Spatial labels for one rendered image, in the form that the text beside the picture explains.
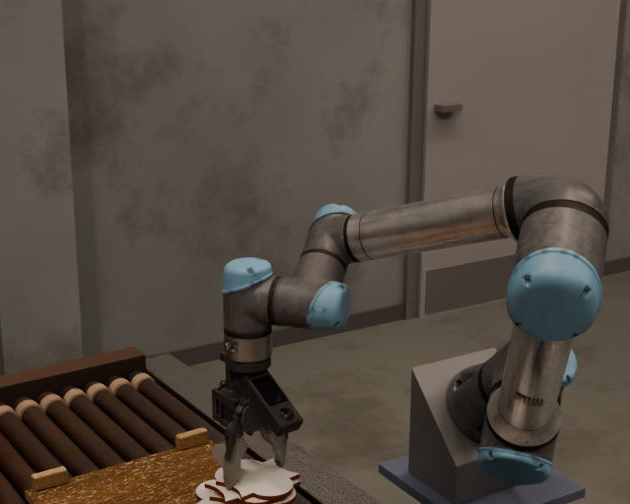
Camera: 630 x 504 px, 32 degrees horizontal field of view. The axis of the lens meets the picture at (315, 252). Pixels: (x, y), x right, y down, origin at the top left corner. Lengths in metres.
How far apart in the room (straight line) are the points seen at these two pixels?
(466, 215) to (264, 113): 3.17
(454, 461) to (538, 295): 0.59
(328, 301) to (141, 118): 2.91
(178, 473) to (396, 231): 0.60
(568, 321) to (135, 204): 3.23
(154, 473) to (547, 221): 0.85
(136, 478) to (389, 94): 3.36
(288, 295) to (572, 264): 0.44
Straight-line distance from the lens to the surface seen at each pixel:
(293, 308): 1.61
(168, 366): 2.41
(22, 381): 2.30
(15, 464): 2.04
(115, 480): 1.91
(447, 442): 1.94
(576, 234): 1.43
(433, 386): 1.97
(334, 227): 1.67
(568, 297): 1.40
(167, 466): 1.94
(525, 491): 2.03
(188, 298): 4.70
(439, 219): 1.58
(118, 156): 4.42
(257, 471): 1.79
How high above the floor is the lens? 1.84
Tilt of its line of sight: 17 degrees down
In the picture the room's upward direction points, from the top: straight up
